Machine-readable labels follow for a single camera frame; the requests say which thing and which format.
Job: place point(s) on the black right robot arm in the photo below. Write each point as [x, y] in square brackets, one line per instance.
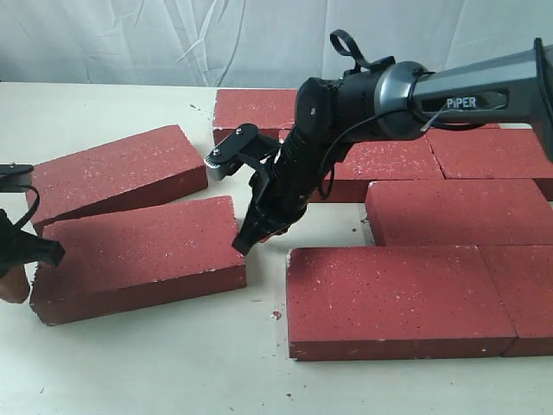
[388, 100]

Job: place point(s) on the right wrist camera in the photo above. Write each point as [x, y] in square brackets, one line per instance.
[246, 145]

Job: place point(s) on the front large red brick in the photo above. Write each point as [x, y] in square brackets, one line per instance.
[370, 303]

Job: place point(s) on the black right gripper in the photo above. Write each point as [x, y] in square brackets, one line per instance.
[297, 170]

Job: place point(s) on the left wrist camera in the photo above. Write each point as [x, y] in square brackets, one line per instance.
[15, 178]

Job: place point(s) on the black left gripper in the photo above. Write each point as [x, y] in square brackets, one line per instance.
[19, 248]

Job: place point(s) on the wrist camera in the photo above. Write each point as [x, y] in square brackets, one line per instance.
[15, 178]
[246, 145]

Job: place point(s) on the pale wrinkled backdrop cloth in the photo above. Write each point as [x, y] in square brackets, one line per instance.
[251, 43]

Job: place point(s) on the second row right brick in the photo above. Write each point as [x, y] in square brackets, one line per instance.
[490, 153]

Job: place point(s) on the third row red brick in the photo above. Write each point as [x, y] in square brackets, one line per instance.
[481, 212]

